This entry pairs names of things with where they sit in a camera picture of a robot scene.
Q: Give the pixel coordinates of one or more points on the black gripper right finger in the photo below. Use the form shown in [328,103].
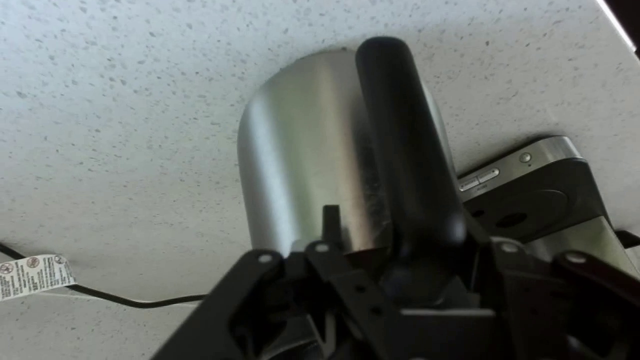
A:
[560,312]

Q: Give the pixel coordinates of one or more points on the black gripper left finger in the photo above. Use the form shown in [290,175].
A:
[267,312]

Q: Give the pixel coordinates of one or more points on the black and steel coffee machine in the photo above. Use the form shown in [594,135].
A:
[546,200]

